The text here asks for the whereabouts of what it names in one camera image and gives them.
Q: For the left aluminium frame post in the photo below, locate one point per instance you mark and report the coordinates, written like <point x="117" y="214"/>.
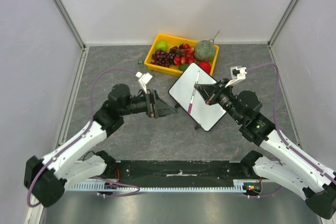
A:
<point x="70" y="24"/>

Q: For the white marker pen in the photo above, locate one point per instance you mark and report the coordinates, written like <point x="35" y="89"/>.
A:
<point x="195" y="83"/>

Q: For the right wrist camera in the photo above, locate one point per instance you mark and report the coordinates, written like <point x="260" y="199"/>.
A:
<point x="238" y="74"/>

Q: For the yellow plastic bin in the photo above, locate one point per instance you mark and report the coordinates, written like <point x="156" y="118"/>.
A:
<point x="171" y="42"/>

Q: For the green avocado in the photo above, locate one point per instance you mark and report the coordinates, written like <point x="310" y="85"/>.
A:
<point x="183" y="67"/>

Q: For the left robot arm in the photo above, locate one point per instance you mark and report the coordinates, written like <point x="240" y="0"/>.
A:
<point x="48" y="178"/>

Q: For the purple grape bunch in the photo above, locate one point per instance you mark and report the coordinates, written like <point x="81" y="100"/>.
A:
<point x="163" y="58"/>

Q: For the right aluminium frame post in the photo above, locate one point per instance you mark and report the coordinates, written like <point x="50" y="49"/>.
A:
<point x="282" y="22"/>

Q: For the white cable duct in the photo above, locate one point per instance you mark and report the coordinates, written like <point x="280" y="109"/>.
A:
<point x="94" y="185"/>

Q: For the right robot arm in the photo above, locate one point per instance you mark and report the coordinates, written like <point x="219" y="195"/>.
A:
<point x="301" y="174"/>

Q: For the clear glass bottle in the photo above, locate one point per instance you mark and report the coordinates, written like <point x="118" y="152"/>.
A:
<point x="142" y="67"/>

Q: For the green apple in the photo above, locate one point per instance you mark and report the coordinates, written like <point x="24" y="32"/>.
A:
<point x="161" y="45"/>

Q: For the small whiteboard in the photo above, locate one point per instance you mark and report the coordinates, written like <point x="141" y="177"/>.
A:
<point x="204" y="115"/>

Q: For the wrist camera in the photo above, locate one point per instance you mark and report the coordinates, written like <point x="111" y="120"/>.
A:
<point x="143" y="80"/>
<point x="238" y="74"/>

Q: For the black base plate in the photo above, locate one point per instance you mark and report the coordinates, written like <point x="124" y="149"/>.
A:
<point x="176" y="173"/>

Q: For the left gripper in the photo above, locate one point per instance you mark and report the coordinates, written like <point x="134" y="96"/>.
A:
<point x="156" y="106"/>

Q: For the aluminium frame post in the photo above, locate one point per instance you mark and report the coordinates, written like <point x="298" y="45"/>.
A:
<point x="282" y="22"/>
<point x="70" y="24"/>

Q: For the red apple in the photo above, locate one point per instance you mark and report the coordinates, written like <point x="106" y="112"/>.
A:
<point x="205" y="66"/>

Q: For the magenta marker cap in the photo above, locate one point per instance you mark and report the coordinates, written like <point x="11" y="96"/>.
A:
<point x="190" y="106"/>

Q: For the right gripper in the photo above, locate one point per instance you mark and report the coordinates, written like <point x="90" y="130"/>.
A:
<point x="217" y="92"/>

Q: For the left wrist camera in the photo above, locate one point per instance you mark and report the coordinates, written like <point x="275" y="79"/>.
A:
<point x="143" y="80"/>

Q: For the red cherry bunch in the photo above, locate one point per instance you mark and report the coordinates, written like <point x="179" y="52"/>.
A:
<point x="183" y="54"/>

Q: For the green netted melon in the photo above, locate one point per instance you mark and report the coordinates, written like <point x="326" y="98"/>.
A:
<point x="204" y="51"/>

